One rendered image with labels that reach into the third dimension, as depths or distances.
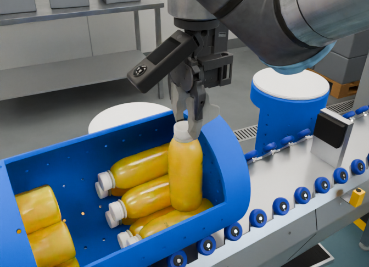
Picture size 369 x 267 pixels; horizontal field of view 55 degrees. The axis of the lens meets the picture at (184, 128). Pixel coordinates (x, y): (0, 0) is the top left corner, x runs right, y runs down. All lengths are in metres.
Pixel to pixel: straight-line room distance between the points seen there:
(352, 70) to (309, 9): 3.38
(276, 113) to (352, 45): 2.34
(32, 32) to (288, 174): 3.22
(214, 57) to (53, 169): 0.43
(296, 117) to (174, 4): 0.86
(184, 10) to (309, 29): 0.22
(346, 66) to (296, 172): 2.61
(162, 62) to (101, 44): 3.50
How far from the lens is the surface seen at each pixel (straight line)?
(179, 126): 0.64
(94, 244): 0.85
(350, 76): 3.74
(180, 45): 0.55
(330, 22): 0.35
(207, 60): 0.57
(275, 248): 0.98
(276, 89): 1.31
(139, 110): 1.15
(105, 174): 0.76
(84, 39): 3.98
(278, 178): 1.07
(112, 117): 1.12
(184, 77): 0.58
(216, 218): 0.70
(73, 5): 3.11
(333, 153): 1.14
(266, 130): 1.35
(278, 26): 0.39
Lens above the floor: 1.60
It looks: 32 degrees down
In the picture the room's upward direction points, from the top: straight up
